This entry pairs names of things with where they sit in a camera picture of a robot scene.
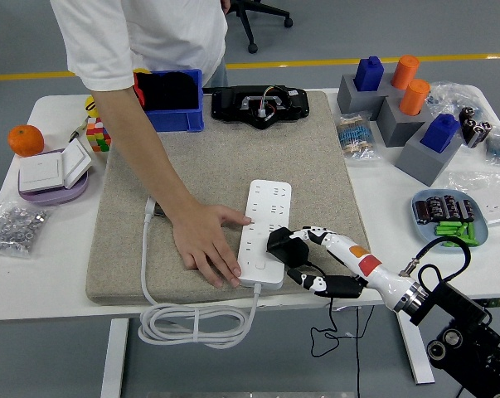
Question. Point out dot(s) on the pile of green pegs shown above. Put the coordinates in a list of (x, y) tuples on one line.
[(452, 229)]

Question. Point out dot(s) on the black electronic device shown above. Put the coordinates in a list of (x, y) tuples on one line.
[(229, 103)]

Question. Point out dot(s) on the colourful puzzle cube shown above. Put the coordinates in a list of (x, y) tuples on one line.
[(97, 137)]

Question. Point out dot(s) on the blue plastic bin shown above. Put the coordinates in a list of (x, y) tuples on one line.
[(179, 120)]

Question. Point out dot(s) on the clear crumpled plastic bag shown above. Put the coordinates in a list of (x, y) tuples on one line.
[(452, 97)]

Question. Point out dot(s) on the person's right hand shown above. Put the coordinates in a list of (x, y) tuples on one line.
[(204, 236)]

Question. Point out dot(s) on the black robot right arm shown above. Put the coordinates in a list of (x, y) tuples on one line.
[(457, 302)]

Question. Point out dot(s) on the person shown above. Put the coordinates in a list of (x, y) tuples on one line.
[(142, 29)]

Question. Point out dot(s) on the orange cylinder peg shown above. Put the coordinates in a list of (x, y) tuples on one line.
[(413, 97), (404, 72)]

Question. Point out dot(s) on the white socket panel in bag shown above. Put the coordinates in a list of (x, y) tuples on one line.
[(498, 205)]

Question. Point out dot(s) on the wide grey holder block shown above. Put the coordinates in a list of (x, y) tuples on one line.
[(349, 99)]

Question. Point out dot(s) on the white wall switch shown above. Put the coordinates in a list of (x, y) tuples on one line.
[(40, 172)]

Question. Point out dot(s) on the black office chair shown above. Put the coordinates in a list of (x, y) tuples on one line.
[(246, 25)]

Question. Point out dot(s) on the purple round dish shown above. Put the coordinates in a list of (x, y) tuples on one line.
[(52, 197)]

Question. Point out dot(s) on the black pouch with red trim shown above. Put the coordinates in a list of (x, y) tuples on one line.
[(171, 91)]

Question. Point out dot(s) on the bag of blue resistors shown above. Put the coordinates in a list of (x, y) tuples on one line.
[(355, 137)]

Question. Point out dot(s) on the grey-brown mat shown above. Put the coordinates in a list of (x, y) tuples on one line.
[(233, 157)]

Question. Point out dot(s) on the bag of metal nuts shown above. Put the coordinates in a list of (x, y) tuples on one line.
[(15, 228)]

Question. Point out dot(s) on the person's right forearm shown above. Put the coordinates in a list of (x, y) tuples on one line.
[(144, 157)]

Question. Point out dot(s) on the blue square peg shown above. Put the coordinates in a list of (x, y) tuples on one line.
[(367, 74), (438, 134)]

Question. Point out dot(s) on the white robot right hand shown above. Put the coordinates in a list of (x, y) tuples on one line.
[(378, 269)]

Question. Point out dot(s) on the dark capacitor pack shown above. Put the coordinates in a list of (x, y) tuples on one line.
[(467, 210), (451, 207), (436, 209), (421, 211)]

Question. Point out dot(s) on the orange fruit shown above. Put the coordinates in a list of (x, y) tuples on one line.
[(25, 141)]

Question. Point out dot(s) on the light blue plate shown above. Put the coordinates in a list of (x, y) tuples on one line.
[(425, 232)]

